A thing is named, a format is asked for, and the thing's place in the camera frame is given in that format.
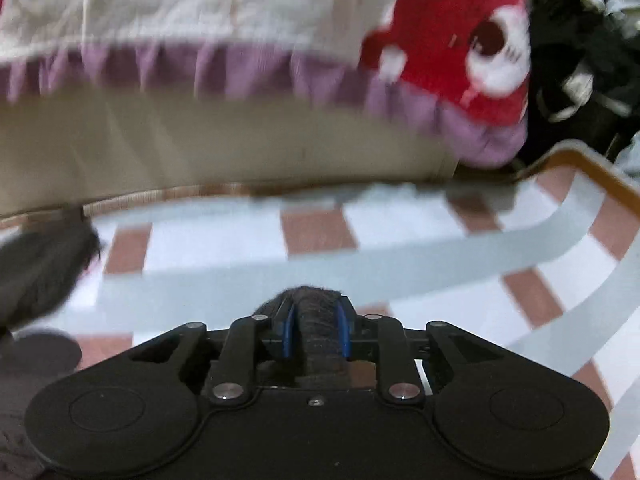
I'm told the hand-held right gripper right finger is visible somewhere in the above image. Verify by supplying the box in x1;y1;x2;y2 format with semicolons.
335;296;506;406

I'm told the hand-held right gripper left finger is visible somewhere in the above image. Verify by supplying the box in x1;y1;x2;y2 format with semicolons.
127;300;298;406

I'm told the dark brown knit sweater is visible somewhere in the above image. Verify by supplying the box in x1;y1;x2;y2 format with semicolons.
0;217;376;480

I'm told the pile of black clothes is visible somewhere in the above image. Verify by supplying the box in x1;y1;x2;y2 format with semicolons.
520;0;640;166

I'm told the checkered rug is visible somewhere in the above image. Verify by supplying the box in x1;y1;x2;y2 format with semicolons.
0;142;640;480

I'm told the beige bed base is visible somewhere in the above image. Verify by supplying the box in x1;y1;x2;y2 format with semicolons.
0;80;461;221

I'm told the white quilted bedspread, red print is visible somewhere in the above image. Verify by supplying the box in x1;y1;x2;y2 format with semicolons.
0;0;533;168

